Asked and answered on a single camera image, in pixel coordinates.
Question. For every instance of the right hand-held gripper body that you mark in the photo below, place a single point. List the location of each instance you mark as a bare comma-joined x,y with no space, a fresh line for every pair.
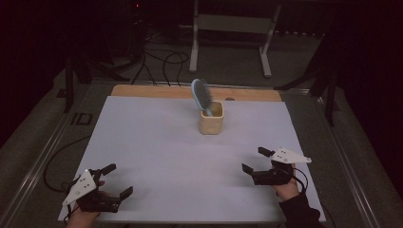
290,155

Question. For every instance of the light blue hairbrush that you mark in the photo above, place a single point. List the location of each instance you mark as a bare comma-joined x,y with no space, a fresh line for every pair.
202,95

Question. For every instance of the black tripod stand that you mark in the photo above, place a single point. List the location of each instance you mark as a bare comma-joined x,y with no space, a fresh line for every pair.
68,85
329,95

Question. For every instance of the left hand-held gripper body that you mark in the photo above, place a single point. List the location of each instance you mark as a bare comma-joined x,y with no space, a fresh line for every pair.
80,187

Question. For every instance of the dark equipment with red light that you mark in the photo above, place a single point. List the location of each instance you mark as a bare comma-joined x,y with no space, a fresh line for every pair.
137,5

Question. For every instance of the person's right hand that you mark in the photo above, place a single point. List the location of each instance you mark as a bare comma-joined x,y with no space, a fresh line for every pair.
287,190

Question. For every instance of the person's right black sleeve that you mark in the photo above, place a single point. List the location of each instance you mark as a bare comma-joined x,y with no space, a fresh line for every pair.
299,212

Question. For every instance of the white table cover sheet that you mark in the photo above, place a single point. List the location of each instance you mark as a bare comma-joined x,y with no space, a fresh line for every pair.
158,152

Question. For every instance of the white metal stand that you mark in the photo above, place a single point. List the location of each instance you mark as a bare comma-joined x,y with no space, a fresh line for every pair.
233,23

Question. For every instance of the black square floor frame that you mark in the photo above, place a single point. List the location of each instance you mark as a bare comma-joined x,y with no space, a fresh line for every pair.
83,118

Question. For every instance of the beige square cup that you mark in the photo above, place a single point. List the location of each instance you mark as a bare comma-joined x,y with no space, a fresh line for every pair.
211,123

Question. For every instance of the metal floor rail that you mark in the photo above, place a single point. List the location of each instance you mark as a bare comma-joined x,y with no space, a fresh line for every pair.
345,158
34,164

